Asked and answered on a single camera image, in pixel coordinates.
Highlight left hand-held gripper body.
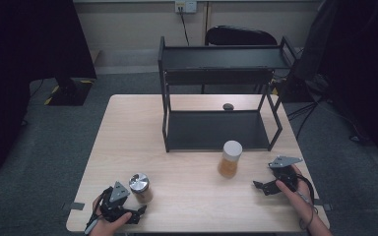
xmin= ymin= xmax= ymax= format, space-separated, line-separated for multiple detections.
xmin=97 ymin=181 xmax=138 ymax=224

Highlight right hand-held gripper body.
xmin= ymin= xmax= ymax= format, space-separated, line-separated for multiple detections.
xmin=265 ymin=155 xmax=304 ymax=195

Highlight glass jar with silver lid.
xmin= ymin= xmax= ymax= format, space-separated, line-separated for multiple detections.
xmin=128 ymin=172 xmax=155 ymax=205

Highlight glass jar with white lid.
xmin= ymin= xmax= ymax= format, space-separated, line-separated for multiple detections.
xmin=218 ymin=140 xmax=244 ymax=180

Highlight black metal two-tier shelf rack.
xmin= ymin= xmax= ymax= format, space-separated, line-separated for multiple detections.
xmin=157 ymin=34 xmax=299 ymax=153

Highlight person's right hand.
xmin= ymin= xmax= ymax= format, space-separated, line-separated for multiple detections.
xmin=275 ymin=163 xmax=315 ymax=227

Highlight person's left hand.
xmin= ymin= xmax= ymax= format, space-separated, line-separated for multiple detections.
xmin=90 ymin=195 xmax=134 ymax=236

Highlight grey tape strip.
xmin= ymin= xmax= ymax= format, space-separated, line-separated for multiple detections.
xmin=313 ymin=199 xmax=334 ymax=212
xmin=61 ymin=202 xmax=86 ymax=211

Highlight black box on floor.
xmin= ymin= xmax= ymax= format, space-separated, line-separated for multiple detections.
xmin=275 ymin=77 xmax=315 ymax=103

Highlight black stand base with yellow tape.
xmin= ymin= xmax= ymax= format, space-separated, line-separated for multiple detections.
xmin=43 ymin=77 xmax=96 ymax=107

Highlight dark cloth over stand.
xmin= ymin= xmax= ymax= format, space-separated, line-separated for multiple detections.
xmin=291 ymin=0 xmax=378 ymax=165

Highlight black chair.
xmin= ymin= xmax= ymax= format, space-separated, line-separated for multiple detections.
xmin=204 ymin=25 xmax=279 ymax=95

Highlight black curtain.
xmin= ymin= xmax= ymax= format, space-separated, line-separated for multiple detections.
xmin=0 ymin=0 xmax=97 ymax=181

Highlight right hand-held gripper cable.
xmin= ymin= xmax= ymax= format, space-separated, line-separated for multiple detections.
xmin=295 ymin=174 xmax=317 ymax=230

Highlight hand-held gripper cable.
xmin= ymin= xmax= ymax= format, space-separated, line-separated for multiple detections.
xmin=295 ymin=174 xmax=317 ymax=230
xmin=84 ymin=189 xmax=110 ymax=236

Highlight left hand-held gripper cable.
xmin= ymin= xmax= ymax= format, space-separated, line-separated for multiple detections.
xmin=84 ymin=189 xmax=110 ymax=236

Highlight black floor cables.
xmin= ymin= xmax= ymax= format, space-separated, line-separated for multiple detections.
xmin=286 ymin=97 xmax=331 ymax=142

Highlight black power cable at wall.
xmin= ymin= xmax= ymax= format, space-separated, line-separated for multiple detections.
xmin=178 ymin=5 xmax=191 ymax=47

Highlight white wall socket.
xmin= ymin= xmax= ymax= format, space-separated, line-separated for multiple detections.
xmin=174 ymin=0 xmax=198 ymax=15

